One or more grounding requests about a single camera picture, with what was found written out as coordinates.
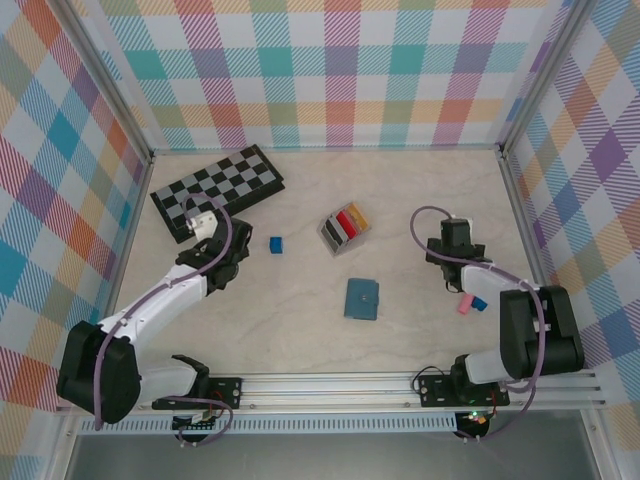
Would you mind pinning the blue leather card holder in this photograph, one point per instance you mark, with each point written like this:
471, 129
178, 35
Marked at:
362, 300

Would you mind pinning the clear acrylic card organizer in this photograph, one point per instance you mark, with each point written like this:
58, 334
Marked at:
345, 247

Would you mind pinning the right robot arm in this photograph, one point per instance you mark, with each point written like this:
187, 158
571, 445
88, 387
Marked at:
540, 335

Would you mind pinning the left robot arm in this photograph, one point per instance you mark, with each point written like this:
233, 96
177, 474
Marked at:
100, 370

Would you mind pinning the gold credit card stack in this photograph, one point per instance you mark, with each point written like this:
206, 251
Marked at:
360, 216

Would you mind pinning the grey credit card stack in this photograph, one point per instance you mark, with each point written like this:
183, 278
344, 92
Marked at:
335, 232

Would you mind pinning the red credit card stack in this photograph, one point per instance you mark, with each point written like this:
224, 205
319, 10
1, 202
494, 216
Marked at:
347, 223

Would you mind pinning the blue toy brick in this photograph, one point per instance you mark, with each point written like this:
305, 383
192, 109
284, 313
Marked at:
276, 245

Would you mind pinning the small blue cylinder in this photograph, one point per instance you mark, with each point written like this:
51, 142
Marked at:
480, 304

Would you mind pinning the black grey chessboard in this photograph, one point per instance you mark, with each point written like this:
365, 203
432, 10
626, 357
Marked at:
220, 185

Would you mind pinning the small circuit board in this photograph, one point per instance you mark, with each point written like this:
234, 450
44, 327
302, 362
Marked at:
200, 419
475, 417

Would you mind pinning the aluminium frame rail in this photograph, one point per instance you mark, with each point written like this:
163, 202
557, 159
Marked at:
131, 225
325, 392
525, 225
375, 147

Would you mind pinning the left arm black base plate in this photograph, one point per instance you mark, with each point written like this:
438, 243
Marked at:
227, 392

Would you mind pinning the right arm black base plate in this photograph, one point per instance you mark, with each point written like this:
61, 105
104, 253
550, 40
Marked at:
432, 392

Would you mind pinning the aluminium frame post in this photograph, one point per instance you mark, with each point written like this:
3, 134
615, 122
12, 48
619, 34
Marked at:
111, 85
544, 75

